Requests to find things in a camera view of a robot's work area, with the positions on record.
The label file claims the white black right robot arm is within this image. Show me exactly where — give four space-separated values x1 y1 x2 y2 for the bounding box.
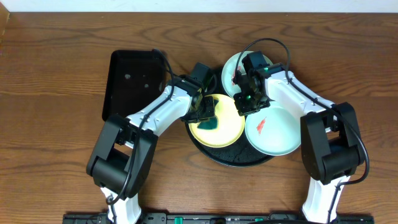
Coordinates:
221 51 366 223

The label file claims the green plate, far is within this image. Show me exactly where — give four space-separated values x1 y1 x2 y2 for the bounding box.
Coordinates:
221 50 273 98

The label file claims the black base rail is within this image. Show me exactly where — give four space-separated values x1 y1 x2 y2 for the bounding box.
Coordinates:
62 213 374 224

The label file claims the green plate, near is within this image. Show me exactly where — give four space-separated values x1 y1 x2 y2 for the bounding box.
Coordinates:
245 101 301 156

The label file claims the green plate, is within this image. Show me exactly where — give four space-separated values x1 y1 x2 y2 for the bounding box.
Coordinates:
245 101 301 156
221 50 273 98

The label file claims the rectangular black tray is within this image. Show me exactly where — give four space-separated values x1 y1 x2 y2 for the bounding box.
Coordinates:
102 50 165 121

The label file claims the green yellow sponge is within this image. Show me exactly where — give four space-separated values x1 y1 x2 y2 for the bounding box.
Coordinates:
197 96 219 130

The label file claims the round black tray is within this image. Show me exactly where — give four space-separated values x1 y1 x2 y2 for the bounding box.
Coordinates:
185 68 273 167

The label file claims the yellow plate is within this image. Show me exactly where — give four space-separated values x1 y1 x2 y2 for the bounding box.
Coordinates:
188 94 245 148

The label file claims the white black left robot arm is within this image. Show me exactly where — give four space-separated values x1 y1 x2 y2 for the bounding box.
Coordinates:
86 63 215 223

